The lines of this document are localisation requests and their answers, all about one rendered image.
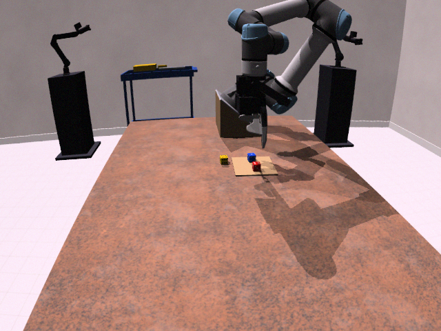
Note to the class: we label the blue die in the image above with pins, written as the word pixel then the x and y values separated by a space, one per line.
pixel 251 157

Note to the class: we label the red die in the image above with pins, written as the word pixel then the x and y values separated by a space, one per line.
pixel 256 166

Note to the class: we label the beige flat mat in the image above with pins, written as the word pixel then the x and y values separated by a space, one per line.
pixel 242 167

